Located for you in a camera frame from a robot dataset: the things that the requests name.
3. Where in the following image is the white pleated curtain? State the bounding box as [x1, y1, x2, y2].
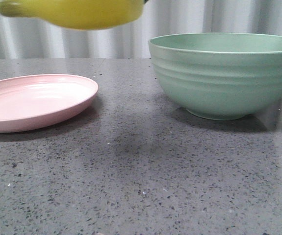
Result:
[0, 0, 282, 59]

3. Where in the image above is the yellow banana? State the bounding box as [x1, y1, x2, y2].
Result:
[0, 0, 145, 30]

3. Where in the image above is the green ribbed bowl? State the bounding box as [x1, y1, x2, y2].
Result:
[149, 33, 282, 120]

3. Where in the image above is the pink plate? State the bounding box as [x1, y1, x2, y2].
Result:
[0, 74, 99, 133]

